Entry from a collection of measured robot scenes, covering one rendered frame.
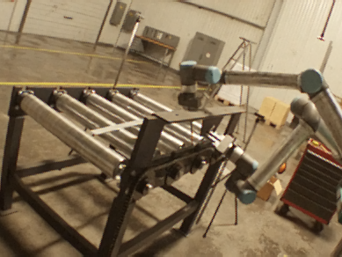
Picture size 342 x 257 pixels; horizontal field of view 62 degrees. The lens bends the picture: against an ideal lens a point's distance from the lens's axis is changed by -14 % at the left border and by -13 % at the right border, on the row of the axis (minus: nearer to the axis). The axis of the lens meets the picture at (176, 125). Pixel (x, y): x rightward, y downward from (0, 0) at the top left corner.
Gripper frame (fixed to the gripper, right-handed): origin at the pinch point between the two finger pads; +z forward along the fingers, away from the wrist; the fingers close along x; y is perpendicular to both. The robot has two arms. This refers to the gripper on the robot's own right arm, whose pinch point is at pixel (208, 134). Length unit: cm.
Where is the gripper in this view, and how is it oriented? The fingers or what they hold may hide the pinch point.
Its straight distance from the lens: 183.2
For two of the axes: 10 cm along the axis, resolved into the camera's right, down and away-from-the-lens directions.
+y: -2.4, 5.7, 7.8
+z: -7.8, -6.0, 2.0
